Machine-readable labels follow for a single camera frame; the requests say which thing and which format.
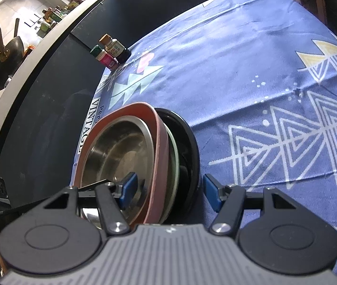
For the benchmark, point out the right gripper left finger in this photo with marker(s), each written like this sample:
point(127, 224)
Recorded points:
point(102, 203)

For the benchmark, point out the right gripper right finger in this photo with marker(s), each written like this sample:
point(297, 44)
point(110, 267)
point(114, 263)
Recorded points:
point(229, 202)

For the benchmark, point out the pink plastic bowl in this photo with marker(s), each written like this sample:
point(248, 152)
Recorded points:
point(152, 210)

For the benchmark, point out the stainless steel bowl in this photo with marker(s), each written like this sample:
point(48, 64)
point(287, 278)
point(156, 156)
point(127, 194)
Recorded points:
point(122, 147)

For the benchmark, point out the black plate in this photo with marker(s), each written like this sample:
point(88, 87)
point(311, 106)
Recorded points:
point(189, 165)

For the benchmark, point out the light green plate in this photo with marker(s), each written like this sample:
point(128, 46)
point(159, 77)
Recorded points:
point(172, 177)

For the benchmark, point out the blue patterned tablecloth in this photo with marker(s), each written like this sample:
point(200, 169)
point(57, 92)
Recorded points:
point(256, 80)

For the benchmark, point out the green cap spice jar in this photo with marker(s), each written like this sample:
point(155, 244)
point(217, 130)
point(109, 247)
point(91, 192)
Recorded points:
point(105, 58)

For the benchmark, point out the black wok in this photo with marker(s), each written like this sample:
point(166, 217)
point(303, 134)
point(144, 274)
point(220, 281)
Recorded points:
point(11, 55)

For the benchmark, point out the brown cap sauce bottle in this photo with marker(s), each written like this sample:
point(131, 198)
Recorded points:
point(115, 48)

